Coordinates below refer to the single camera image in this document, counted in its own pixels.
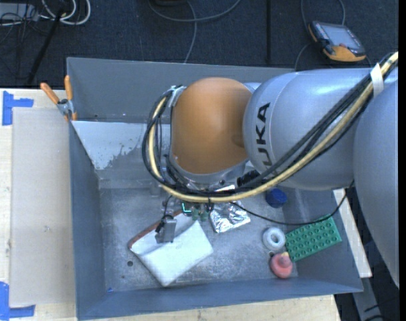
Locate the silver foil packet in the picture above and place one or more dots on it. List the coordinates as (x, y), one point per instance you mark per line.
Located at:
(227, 219)

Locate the green studded flat plate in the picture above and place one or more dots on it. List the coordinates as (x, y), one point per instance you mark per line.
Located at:
(313, 239)

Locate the red and yellow toy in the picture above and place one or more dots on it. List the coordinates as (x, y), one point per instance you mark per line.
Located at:
(281, 266)

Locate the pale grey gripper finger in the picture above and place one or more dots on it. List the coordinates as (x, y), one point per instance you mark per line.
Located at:
(160, 235)
(171, 230)

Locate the grey metal bin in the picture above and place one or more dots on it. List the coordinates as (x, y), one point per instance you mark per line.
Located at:
(242, 266)

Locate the white flat packet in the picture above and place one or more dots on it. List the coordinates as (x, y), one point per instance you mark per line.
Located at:
(179, 256)

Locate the blue round cap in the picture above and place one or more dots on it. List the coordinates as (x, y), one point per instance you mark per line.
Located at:
(276, 197)

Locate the black cylinder on white bracket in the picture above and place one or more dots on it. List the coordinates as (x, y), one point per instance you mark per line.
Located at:
(247, 178)

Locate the pale flat board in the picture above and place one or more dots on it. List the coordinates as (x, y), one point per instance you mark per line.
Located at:
(38, 196)

